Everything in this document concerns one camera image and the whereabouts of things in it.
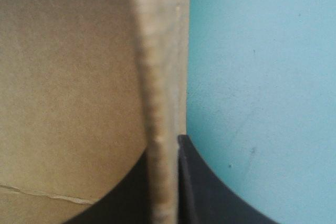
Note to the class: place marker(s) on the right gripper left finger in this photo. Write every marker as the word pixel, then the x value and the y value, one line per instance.
pixel 126 197

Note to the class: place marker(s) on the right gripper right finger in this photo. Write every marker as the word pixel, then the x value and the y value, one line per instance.
pixel 204 195

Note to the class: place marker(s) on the brown cardboard box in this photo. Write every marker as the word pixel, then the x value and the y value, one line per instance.
pixel 71 90

